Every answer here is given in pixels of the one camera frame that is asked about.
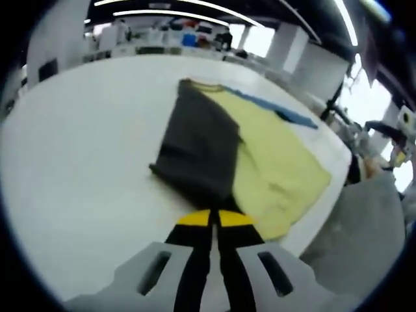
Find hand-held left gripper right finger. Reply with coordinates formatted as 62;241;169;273
216;210;320;312

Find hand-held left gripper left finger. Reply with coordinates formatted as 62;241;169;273
112;209;215;312

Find yellow garment grey blue sleeves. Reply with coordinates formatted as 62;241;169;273
148;77;332;243

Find black tripod stand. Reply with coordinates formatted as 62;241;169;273
320;74;358;131

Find large dark display screen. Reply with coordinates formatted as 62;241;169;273
363;32;380;85

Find white ceiling light strip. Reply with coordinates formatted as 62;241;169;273
112;10;228;26
334;0;358;46
94;0;261;29

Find white square pillar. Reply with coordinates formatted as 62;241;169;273
269;22;309;75
27;9;88;88

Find white cabinet row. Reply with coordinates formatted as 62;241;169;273
83;45;261;64

